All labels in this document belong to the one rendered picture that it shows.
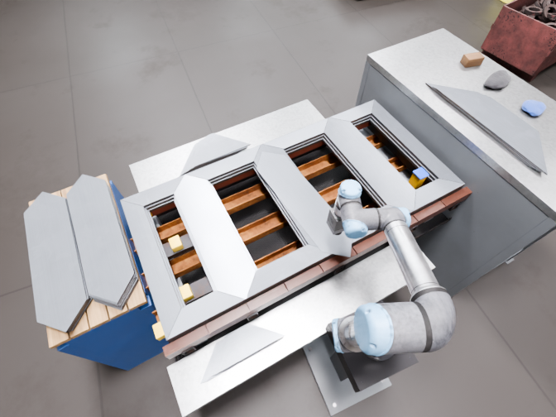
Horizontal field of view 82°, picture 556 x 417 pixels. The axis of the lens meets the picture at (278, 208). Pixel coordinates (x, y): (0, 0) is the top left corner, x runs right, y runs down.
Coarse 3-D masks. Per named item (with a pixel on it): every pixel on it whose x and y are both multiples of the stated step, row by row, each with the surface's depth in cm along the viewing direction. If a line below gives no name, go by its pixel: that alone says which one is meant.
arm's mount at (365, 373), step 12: (348, 360) 127; (360, 360) 127; (372, 360) 127; (396, 360) 127; (408, 360) 127; (348, 372) 128; (360, 372) 124; (372, 372) 124; (384, 372) 124; (396, 372) 124; (360, 384) 122; (372, 384) 122
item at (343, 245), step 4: (340, 240) 145; (344, 240) 145; (348, 240) 145; (336, 244) 144; (340, 244) 144; (344, 244) 144; (348, 244) 144; (328, 248) 143; (332, 248) 143; (336, 248) 143; (340, 248) 143; (344, 248) 143; (348, 248) 143; (328, 252) 142; (332, 252) 142; (336, 252) 142; (340, 252) 142
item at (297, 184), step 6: (294, 180) 163; (300, 180) 163; (306, 180) 163; (282, 186) 162; (288, 186) 162; (294, 186) 161; (300, 186) 161; (306, 186) 161; (276, 192) 160; (282, 192) 160; (288, 192) 160; (294, 192) 160; (282, 198) 158
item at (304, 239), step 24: (360, 120) 189; (312, 144) 183; (240, 168) 170; (216, 192) 164; (288, 216) 154; (192, 240) 149; (240, 240) 147; (312, 240) 145; (360, 240) 147; (168, 264) 143; (312, 264) 139
